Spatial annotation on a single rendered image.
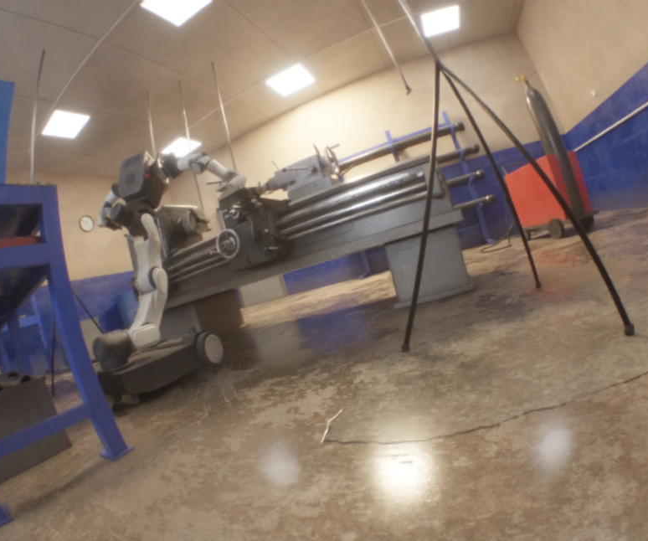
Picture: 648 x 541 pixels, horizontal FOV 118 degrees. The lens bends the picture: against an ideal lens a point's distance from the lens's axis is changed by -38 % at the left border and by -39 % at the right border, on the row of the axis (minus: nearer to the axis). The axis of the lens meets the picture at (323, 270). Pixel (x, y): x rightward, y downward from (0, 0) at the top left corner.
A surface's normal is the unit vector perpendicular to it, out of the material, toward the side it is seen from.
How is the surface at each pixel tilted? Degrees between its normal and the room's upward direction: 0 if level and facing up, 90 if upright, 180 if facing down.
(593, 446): 0
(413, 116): 90
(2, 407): 90
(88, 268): 90
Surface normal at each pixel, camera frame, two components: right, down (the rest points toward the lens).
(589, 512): -0.28, -0.96
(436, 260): -0.37, 0.12
